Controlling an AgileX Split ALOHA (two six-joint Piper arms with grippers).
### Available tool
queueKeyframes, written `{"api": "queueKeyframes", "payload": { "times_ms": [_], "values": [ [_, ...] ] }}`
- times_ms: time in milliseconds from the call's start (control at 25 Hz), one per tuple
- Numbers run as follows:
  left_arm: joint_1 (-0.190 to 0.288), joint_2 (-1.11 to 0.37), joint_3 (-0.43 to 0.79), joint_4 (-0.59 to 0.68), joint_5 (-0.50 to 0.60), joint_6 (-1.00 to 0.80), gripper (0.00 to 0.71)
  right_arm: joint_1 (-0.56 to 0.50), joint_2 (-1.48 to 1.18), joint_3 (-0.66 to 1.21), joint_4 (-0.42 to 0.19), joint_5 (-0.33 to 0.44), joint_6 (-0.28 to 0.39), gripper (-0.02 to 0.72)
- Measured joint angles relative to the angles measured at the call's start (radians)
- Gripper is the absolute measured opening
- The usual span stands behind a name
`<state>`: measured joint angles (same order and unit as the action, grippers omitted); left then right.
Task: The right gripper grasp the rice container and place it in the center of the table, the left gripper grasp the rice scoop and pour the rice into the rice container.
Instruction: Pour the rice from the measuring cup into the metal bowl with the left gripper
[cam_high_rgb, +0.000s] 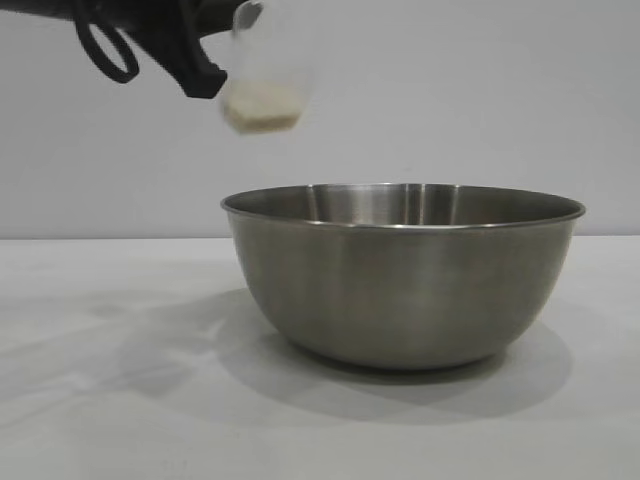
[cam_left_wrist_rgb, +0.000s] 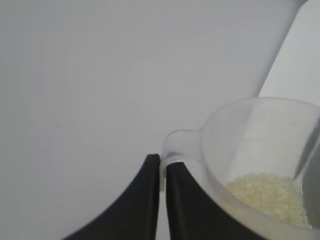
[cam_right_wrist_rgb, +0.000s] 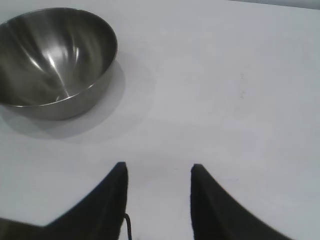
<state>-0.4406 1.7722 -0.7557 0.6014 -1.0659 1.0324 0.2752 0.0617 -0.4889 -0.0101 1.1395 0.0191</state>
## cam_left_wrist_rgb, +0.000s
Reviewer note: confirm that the clear plastic measuring cup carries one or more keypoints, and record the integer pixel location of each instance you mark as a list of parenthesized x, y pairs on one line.
[(225, 140)]

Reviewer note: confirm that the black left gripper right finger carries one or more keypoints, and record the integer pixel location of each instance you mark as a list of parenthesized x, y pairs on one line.
[(190, 212)]

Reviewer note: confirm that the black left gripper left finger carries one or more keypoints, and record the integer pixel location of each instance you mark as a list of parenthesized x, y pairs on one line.
[(135, 207)]

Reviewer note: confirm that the white rice grains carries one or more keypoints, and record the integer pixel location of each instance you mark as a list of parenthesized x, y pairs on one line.
[(265, 195)]

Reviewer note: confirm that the stainless steel mixing bowl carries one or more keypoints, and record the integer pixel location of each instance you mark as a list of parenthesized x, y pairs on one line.
[(314, 175)]

